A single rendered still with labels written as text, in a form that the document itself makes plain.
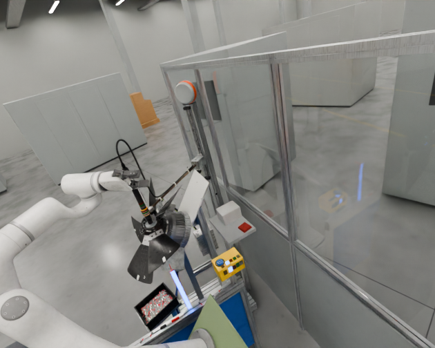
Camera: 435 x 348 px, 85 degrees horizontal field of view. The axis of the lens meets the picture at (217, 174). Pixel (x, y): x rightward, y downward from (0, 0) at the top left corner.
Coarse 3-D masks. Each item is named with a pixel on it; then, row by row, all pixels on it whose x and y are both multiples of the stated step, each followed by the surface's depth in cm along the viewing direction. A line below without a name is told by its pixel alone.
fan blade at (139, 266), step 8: (144, 248) 157; (136, 256) 158; (144, 256) 156; (136, 264) 157; (144, 264) 155; (128, 272) 160; (136, 272) 156; (144, 272) 154; (152, 272) 153; (144, 280) 153; (152, 280) 151
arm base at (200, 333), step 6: (198, 330) 105; (204, 330) 102; (192, 336) 107; (198, 336) 104; (204, 336) 101; (210, 336) 99; (168, 342) 94; (174, 342) 94; (180, 342) 95; (186, 342) 96; (192, 342) 97; (198, 342) 98; (204, 342) 100; (210, 342) 98
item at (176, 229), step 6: (168, 216) 164; (174, 216) 164; (180, 216) 166; (168, 222) 162; (174, 222) 159; (180, 222) 160; (168, 228) 158; (174, 228) 157; (180, 228) 159; (168, 234) 157; (174, 234) 157; (180, 234) 159; (174, 240) 159; (180, 240) 159
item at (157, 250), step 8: (152, 240) 146; (160, 240) 144; (168, 240) 141; (152, 248) 141; (160, 248) 138; (168, 248) 135; (176, 248) 132; (152, 256) 136; (160, 256) 133; (168, 256) 130; (152, 264) 132; (160, 264) 129
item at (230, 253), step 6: (228, 252) 139; (234, 252) 138; (216, 258) 137; (222, 258) 136; (228, 258) 135; (240, 258) 133; (216, 264) 133; (228, 264) 131; (216, 270) 134; (222, 270) 130; (228, 270) 132; (234, 270) 134; (240, 270) 137; (222, 276) 132; (228, 276) 134
